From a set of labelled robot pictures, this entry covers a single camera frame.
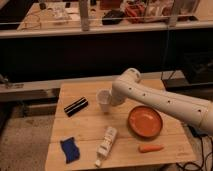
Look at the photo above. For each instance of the orange plate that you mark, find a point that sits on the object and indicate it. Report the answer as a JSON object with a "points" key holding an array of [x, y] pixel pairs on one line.
{"points": [[145, 121]]}

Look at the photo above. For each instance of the blue cloth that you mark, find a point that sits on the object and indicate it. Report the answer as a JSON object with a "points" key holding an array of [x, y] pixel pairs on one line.
{"points": [[70, 150]]}

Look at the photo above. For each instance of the black rectangular box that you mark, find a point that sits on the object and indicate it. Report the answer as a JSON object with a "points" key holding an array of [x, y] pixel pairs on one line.
{"points": [[76, 106]]}

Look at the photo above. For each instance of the white tube bottle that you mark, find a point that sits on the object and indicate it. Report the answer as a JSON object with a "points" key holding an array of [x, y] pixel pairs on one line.
{"points": [[105, 147]]}

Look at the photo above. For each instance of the orange carrot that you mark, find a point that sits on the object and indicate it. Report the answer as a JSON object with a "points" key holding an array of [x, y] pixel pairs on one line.
{"points": [[149, 148]]}

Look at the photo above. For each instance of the grey metal post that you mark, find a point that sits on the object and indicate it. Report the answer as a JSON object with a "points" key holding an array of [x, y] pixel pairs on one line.
{"points": [[83, 9]]}

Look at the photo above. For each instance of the black power adapter box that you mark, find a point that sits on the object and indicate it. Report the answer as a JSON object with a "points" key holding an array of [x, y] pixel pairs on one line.
{"points": [[196, 133]]}

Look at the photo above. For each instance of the wooden table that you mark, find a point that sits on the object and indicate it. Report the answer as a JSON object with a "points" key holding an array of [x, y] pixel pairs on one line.
{"points": [[88, 126]]}

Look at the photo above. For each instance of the black bag on bench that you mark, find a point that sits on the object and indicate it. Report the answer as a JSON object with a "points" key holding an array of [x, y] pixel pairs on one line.
{"points": [[112, 17]]}

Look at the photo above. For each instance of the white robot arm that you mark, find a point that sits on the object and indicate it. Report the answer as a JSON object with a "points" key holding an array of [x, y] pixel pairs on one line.
{"points": [[193, 111]]}

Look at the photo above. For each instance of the red object on bench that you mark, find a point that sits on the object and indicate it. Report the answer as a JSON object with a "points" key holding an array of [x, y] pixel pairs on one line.
{"points": [[135, 13]]}

